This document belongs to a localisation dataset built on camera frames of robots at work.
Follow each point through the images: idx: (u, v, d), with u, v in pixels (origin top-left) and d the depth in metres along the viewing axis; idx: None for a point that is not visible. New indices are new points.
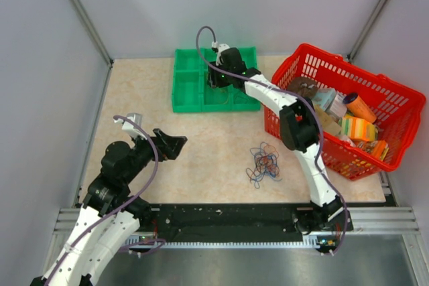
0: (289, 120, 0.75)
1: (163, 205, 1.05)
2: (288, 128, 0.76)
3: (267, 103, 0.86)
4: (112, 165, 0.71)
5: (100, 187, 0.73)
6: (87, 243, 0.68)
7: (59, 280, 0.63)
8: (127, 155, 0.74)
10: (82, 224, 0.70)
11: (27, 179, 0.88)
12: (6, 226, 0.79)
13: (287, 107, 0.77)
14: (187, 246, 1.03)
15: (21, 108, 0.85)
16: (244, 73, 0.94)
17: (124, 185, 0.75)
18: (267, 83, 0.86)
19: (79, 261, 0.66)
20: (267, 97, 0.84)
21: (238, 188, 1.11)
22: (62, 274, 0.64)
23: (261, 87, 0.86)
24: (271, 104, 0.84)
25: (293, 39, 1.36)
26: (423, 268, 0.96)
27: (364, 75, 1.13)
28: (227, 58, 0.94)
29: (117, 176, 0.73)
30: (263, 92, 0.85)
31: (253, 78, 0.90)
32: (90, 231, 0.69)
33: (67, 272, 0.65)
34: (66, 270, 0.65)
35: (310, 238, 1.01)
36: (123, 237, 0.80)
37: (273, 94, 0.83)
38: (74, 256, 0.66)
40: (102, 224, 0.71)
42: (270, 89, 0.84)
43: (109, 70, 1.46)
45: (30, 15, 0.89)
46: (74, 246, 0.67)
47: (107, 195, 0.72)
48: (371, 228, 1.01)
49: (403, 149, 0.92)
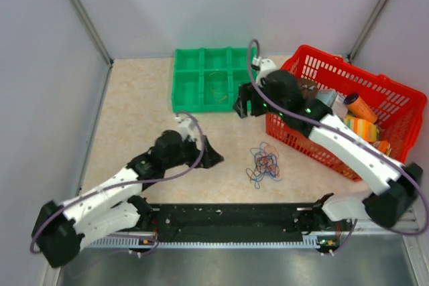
0: (399, 203, 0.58)
1: (163, 205, 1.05)
2: (394, 211, 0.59)
3: (348, 163, 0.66)
4: (163, 146, 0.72)
5: (146, 160, 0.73)
6: (114, 197, 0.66)
7: (77, 213, 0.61)
8: (179, 143, 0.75)
10: (119, 178, 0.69)
11: (28, 180, 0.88)
12: (7, 226, 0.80)
13: (395, 185, 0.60)
14: (188, 246, 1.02)
15: (22, 108, 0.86)
16: (307, 108, 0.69)
17: (163, 169, 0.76)
18: (352, 134, 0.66)
19: (100, 205, 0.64)
20: (354, 159, 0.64)
21: (238, 188, 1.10)
22: (81, 208, 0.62)
23: (342, 140, 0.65)
24: (359, 168, 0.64)
25: (293, 39, 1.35)
26: (423, 267, 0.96)
27: (364, 76, 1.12)
28: (280, 90, 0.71)
29: (161, 158, 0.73)
30: (348, 151, 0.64)
31: (326, 121, 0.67)
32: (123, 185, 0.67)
33: (86, 209, 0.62)
34: (86, 206, 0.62)
35: (310, 238, 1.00)
36: (119, 224, 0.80)
37: (364, 157, 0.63)
38: (99, 199, 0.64)
40: (132, 187, 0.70)
42: (361, 147, 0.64)
43: (109, 70, 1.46)
45: (30, 15, 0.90)
46: (106, 189, 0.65)
47: (148, 170, 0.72)
48: (371, 228, 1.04)
49: (407, 149, 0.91)
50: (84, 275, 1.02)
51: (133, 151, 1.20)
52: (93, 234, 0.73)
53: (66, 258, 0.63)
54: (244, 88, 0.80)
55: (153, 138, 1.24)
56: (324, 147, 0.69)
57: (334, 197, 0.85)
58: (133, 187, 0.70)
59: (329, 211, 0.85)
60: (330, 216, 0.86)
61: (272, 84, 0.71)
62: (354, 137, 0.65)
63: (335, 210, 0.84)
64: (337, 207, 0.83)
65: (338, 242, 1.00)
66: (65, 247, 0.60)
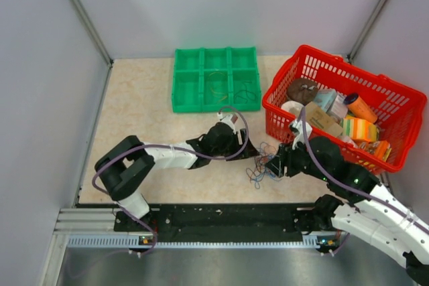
0: None
1: (163, 205, 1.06)
2: None
3: (396, 233, 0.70)
4: (216, 134, 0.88)
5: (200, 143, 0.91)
6: (176, 159, 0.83)
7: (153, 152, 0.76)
8: (228, 134, 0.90)
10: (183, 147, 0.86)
11: (28, 180, 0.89)
12: (7, 226, 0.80)
13: None
14: (187, 246, 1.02)
15: (22, 108, 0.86)
16: (355, 180, 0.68)
17: (213, 153, 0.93)
18: (401, 209, 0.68)
19: (167, 157, 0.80)
20: (405, 234, 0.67)
21: (238, 188, 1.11)
22: (156, 151, 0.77)
23: (393, 217, 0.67)
24: (407, 240, 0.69)
25: (293, 39, 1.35)
26: None
27: (364, 76, 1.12)
28: (325, 159, 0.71)
29: (212, 145, 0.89)
30: (400, 226, 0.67)
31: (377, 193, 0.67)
32: (186, 153, 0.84)
33: (158, 153, 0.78)
34: (160, 151, 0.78)
35: (310, 238, 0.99)
36: (139, 203, 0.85)
37: (416, 232, 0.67)
38: (169, 153, 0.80)
40: (188, 160, 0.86)
42: (413, 224, 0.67)
43: (109, 70, 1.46)
45: (31, 15, 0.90)
46: (176, 148, 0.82)
47: (201, 149, 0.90)
48: None
49: (407, 149, 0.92)
50: (85, 275, 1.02)
51: None
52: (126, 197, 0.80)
53: (121, 197, 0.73)
54: (283, 149, 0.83)
55: (153, 138, 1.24)
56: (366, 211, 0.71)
57: (350, 215, 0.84)
58: (190, 158, 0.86)
59: (338, 224, 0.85)
60: (336, 225, 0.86)
61: (316, 154, 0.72)
62: (405, 211, 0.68)
63: (348, 226, 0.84)
64: (350, 226, 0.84)
65: (338, 242, 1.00)
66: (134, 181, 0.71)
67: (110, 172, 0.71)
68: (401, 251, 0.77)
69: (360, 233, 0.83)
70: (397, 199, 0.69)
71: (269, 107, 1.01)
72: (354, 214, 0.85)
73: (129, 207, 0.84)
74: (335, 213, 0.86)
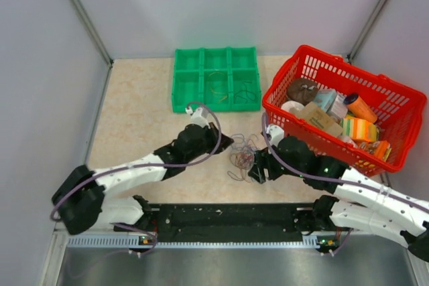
0: None
1: (163, 205, 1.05)
2: None
3: (380, 212, 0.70)
4: (186, 140, 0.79)
5: (171, 151, 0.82)
6: (138, 177, 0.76)
7: (107, 181, 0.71)
8: (199, 137, 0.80)
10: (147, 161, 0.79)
11: (27, 180, 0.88)
12: (7, 227, 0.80)
13: None
14: (188, 246, 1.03)
15: (21, 108, 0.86)
16: (325, 168, 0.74)
17: (186, 160, 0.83)
18: (374, 186, 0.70)
19: (127, 179, 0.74)
20: (385, 208, 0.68)
21: (238, 188, 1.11)
22: (112, 177, 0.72)
23: (368, 194, 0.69)
24: (391, 215, 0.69)
25: (293, 39, 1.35)
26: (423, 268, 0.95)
27: (364, 76, 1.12)
28: (295, 157, 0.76)
29: (184, 151, 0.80)
30: (377, 202, 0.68)
31: (347, 177, 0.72)
32: (149, 167, 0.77)
33: (114, 180, 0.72)
34: (115, 177, 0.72)
35: (310, 238, 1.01)
36: (127, 214, 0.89)
37: (393, 203, 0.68)
38: (128, 173, 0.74)
40: (156, 173, 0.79)
42: (387, 196, 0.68)
43: (109, 70, 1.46)
45: (30, 15, 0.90)
46: (135, 167, 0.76)
47: (171, 159, 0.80)
48: None
49: (407, 149, 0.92)
50: (84, 275, 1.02)
51: (133, 151, 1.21)
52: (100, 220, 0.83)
53: (80, 229, 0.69)
54: (259, 154, 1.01)
55: (153, 138, 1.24)
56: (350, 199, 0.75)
57: (346, 209, 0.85)
58: (157, 171, 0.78)
59: (338, 221, 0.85)
60: (337, 223, 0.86)
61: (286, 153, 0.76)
62: (378, 187, 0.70)
63: (347, 222, 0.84)
64: (350, 220, 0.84)
65: (338, 242, 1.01)
66: (88, 213, 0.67)
67: (62, 210, 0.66)
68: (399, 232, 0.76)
69: (358, 224, 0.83)
70: (369, 179, 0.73)
71: (269, 108, 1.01)
72: (350, 207, 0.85)
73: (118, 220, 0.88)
74: (332, 211, 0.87)
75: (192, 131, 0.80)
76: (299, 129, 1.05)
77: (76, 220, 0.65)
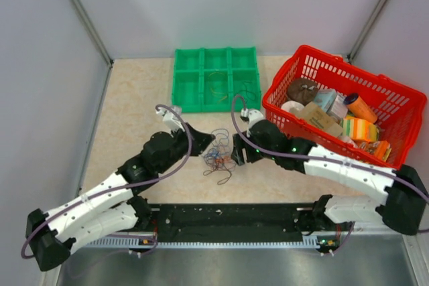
0: (405, 209, 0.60)
1: (163, 205, 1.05)
2: (406, 217, 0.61)
3: (347, 184, 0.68)
4: (150, 153, 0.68)
5: (138, 165, 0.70)
6: (100, 206, 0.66)
7: (60, 223, 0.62)
8: (166, 149, 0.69)
10: (106, 185, 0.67)
11: (27, 180, 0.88)
12: (7, 227, 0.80)
13: (396, 192, 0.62)
14: (188, 246, 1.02)
15: (21, 108, 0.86)
16: (293, 148, 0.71)
17: (156, 174, 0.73)
18: (336, 157, 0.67)
19: (85, 214, 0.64)
20: (350, 179, 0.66)
21: (238, 188, 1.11)
22: (66, 218, 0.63)
23: (332, 167, 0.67)
24: (357, 185, 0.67)
25: (293, 39, 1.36)
26: (423, 267, 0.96)
27: (364, 75, 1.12)
28: (266, 138, 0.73)
29: (153, 163, 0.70)
30: (341, 173, 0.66)
31: (313, 153, 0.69)
32: (109, 194, 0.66)
33: (70, 220, 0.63)
34: (70, 216, 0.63)
35: (310, 238, 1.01)
36: (118, 224, 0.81)
37: (356, 173, 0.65)
38: (84, 208, 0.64)
40: (121, 197, 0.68)
42: (350, 166, 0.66)
43: (109, 70, 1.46)
45: (31, 16, 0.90)
46: (90, 199, 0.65)
47: (140, 176, 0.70)
48: (371, 228, 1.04)
49: (407, 149, 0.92)
50: (84, 275, 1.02)
51: (133, 151, 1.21)
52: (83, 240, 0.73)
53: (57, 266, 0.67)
54: (238, 137, 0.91)
55: None
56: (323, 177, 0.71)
57: (337, 202, 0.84)
58: (121, 197, 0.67)
59: (334, 216, 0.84)
60: (335, 219, 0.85)
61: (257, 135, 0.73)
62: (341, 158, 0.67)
63: (339, 213, 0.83)
64: (342, 211, 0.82)
65: (338, 242, 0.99)
66: (52, 256, 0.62)
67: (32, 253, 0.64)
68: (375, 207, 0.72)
69: (350, 216, 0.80)
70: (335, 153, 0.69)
71: (269, 108, 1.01)
72: (340, 199, 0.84)
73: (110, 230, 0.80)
74: (326, 207, 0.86)
75: (159, 142, 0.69)
76: (298, 128, 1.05)
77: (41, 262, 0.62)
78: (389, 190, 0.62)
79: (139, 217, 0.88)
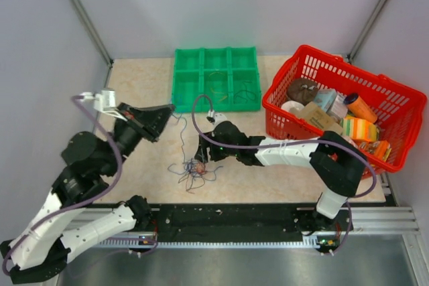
0: (326, 165, 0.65)
1: (163, 205, 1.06)
2: (332, 174, 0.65)
3: (294, 163, 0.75)
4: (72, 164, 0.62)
5: (69, 177, 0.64)
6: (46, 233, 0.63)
7: (21, 256, 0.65)
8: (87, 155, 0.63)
10: (45, 210, 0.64)
11: (27, 180, 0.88)
12: (8, 227, 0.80)
13: (316, 153, 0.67)
14: (188, 246, 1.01)
15: (21, 108, 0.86)
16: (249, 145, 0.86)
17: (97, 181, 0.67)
18: (278, 141, 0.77)
19: (37, 244, 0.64)
20: (288, 157, 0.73)
21: (238, 188, 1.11)
22: (22, 250, 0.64)
23: (273, 149, 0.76)
24: (295, 160, 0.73)
25: (293, 40, 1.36)
26: (423, 268, 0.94)
27: (364, 75, 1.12)
28: (226, 137, 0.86)
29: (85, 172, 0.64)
30: (279, 153, 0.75)
31: (261, 144, 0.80)
32: (49, 220, 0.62)
33: (25, 252, 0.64)
34: (25, 248, 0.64)
35: (310, 238, 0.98)
36: (114, 230, 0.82)
37: (290, 149, 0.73)
38: (32, 240, 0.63)
40: (66, 216, 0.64)
42: (285, 145, 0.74)
43: (109, 70, 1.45)
45: (30, 15, 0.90)
46: (33, 231, 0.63)
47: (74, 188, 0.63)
48: (371, 228, 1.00)
49: (407, 149, 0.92)
50: (85, 275, 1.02)
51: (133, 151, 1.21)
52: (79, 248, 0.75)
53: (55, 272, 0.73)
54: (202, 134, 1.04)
55: None
56: (279, 163, 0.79)
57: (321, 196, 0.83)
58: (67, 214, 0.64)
59: (324, 210, 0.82)
60: (328, 213, 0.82)
61: (219, 136, 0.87)
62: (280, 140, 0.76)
63: (330, 206, 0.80)
64: (325, 203, 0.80)
65: (338, 242, 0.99)
66: (40, 275, 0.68)
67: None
68: None
69: (337, 205, 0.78)
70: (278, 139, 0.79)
71: (269, 107, 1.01)
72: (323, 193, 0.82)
73: (107, 236, 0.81)
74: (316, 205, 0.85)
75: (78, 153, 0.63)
76: (298, 128, 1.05)
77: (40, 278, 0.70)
78: (312, 154, 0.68)
79: (137, 218, 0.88)
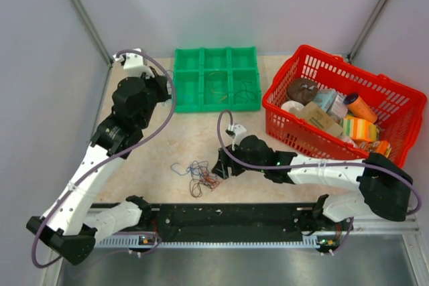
0: (378, 191, 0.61)
1: (163, 205, 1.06)
2: (382, 200, 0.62)
3: (330, 183, 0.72)
4: (124, 101, 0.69)
5: (111, 126, 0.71)
6: (91, 186, 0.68)
7: (61, 220, 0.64)
8: (140, 92, 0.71)
10: (89, 162, 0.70)
11: (28, 180, 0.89)
12: (9, 226, 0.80)
13: (364, 178, 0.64)
14: (188, 246, 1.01)
15: (21, 108, 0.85)
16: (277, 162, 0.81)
17: (136, 127, 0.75)
18: (314, 161, 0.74)
19: (81, 201, 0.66)
20: (328, 177, 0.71)
21: (238, 188, 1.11)
22: (63, 213, 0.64)
23: (310, 170, 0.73)
24: (336, 181, 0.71)
25: (293, 39, 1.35)
26: (423, 267, 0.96)
27: (364, 75, 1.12)
28: (255, 155, 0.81)
29: (129, 116, 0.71)
30: (319, 174, 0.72)
31: (294, 163, 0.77)
32: (96, 170, 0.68)
33: (68, 212, 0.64)
34: (67, 209, 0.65)
35: (310, 238, 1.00)
36: (125, 218, 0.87)
37: (331, 171, 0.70)
38: (77, 195, 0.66)
40: (110, 164, 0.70)
42: (325, 165, 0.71)
43: (109, 70, 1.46)
45: (29, 15, 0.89)
46: (78, 185, 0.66)
47: (117, 134, 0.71)
48: (371, 228, 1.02)
49: (406, 150, 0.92)
50: (84, 275, 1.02)
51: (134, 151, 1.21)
52: (102, 234, 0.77)
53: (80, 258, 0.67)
54: (223, 151, 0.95)
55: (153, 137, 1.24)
56: (314, 182, 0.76)
57: (330, 201, 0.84)
58: (108, 165, 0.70)
59: (332, 214, 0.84)
60: (334, 218, 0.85)
61: (247, 153, 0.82)
62: (317, 161, 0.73)
63: (338, 212, 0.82)
64: (337, 210, 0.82)
65: (338, 242, 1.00)
66: (75, 252, 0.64)
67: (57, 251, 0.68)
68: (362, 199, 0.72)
69: (348, 213, 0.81)
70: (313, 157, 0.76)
71: (269, 107, 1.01)
72: (333, 198, 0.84)
73: (120, 224, 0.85)
74: (324, 207, 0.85)
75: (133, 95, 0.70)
76: (298, 128, 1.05)
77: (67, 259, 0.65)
78: (360, 179, 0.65)
79: (142, 211, 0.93)
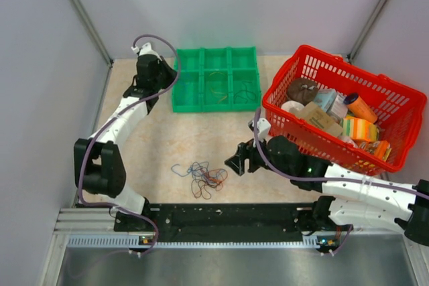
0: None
1: (163, 205, 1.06)
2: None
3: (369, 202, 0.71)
4: (146, 65, 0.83)
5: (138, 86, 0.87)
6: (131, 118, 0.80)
7: (110, 135, 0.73)
8: (156, 60, 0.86)
10: (125, 105, 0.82)
11: (28, 179, 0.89)
12: (9, 226, 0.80)
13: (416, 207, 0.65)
14: (188, 246, 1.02)
15: (21, 107, 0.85)
16: (309, 168, 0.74)
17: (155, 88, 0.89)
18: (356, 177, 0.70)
19: (124, 125, 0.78)
20: (371, 197, 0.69)
21: (238, 188, 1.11)
22: (110, 132, 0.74)
23: (351, 187, 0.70)
24: (377, 203, 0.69)
25: (293, 39, 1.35)
26: (423, 268, 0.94)
27: (364, 75, 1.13)
28: (285, 158, 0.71)
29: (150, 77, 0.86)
30: (362, 193, 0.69)
31: (330, 175, 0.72)
32: (133, 108, 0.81)
33: (114, 132, 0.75)
34: (113, 130, 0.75)
35: (310, 238, 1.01)
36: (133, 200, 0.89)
37: (377, 192, 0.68)
38: (120, 122, 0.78)
40: (141, 108, 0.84)
42: (371, 185, 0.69)
43: (109, 70, 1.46)
45: (30, 16, 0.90)
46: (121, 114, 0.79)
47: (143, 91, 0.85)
48: (371, 228, 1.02)
49: (406, 151, 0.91)
50: (84, 275, 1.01)
51: (134, 151, 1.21)
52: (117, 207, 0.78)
53: (116, 189, 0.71)
54: (244, 147, 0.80)
55: (152, 137, 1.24)
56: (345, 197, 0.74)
57: (343, 206, 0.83)
58: (141, 106, 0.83)
59: (338, 218, 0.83)
60: (335, 220, 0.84)
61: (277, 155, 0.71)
62: (360, 177, 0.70)
63: (348, 218, 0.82)
64: (348, 216, 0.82)
65: (338, 242, 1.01)
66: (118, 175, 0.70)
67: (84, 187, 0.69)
68: (392, 218, 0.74)
69: (356, 220, 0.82)
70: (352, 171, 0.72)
71: (269, 107, 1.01)
72: (346, 204, 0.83)
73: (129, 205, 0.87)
74: (330, 211, 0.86)
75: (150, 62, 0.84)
76: (298, 128, 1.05)
77: (104, 183, 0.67)
78: (412, 207, 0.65)
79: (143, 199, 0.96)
